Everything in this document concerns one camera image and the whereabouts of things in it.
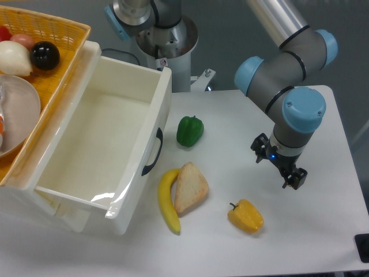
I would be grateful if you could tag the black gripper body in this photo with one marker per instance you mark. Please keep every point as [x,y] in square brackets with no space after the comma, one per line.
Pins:
[283,157]

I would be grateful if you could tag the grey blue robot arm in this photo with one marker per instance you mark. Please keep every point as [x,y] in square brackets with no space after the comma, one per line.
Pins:
[273,86]

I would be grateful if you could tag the green bell pepper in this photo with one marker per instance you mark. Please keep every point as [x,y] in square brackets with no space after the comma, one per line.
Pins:
[189,131]

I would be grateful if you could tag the red fruit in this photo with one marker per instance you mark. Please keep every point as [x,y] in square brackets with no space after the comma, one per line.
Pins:
[5,35]

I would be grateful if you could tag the black round fruit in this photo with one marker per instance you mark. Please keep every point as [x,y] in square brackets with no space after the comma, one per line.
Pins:
[44,55]

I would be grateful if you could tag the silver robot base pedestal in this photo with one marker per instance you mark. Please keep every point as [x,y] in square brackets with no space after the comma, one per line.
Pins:
[172,48]

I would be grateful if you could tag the yellow banana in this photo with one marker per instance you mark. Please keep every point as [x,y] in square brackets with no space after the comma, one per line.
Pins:
[165,201]

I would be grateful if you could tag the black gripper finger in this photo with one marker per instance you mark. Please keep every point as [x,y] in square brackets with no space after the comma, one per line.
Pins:
[295,178]
[261,147]

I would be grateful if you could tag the white drawer cabinet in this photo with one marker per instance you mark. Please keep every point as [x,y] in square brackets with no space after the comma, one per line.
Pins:
[50,182]

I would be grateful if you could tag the black object at table edge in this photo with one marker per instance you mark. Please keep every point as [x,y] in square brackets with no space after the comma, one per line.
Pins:
[362,244]

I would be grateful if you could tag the pink round fruit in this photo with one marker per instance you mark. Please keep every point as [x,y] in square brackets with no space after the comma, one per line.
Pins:
[26,40]

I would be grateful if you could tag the white onion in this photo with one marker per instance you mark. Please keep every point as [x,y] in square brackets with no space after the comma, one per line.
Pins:
[15,59]

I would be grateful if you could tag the woven yellow basket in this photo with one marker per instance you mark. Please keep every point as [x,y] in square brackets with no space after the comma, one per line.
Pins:
[69,37]

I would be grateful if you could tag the yellow bell pepper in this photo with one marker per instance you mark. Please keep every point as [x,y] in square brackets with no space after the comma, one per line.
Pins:
[245,216]

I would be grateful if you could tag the white open drawer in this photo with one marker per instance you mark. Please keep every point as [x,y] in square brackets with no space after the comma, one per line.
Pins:
[134,104]

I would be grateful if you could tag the triangular bread slice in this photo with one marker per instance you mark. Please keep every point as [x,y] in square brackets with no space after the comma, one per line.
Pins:
[191,188]

